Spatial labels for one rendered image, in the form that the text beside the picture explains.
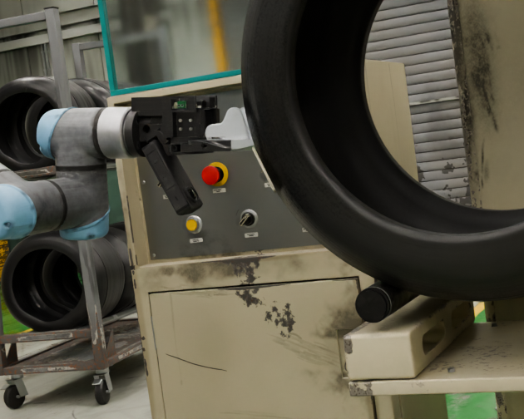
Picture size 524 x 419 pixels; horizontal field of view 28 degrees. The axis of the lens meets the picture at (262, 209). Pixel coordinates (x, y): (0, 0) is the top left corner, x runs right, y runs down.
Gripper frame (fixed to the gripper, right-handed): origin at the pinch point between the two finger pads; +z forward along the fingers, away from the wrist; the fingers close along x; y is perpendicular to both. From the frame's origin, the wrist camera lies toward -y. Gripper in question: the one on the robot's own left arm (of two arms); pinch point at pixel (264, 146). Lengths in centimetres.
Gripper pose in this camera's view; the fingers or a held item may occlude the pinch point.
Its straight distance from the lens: 143.4
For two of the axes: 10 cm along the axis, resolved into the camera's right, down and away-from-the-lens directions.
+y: -0.2, -9.9, -1.0
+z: 9.2, 0.2, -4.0
